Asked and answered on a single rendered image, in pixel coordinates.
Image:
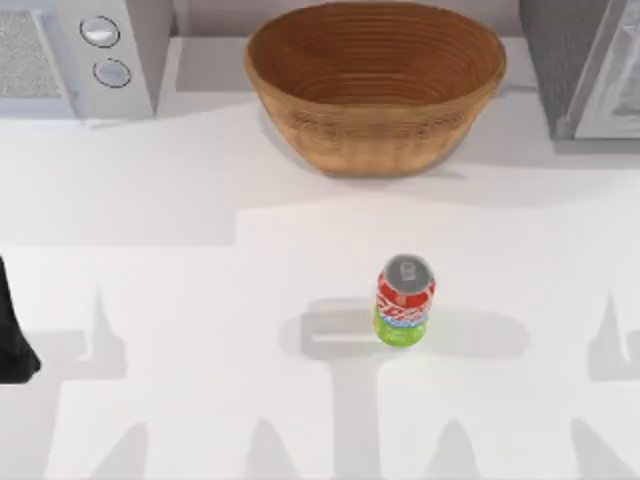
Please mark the red and green can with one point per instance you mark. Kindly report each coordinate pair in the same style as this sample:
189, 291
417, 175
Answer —
402, 312

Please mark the brown wicker basket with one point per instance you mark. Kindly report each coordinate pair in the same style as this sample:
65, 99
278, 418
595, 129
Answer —
375, 90

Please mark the pale microwave oven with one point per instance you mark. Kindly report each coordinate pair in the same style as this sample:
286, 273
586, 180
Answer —
140, 55

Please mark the round microwave knob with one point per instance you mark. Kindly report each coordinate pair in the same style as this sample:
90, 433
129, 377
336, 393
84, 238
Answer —
99, 31
112, 73

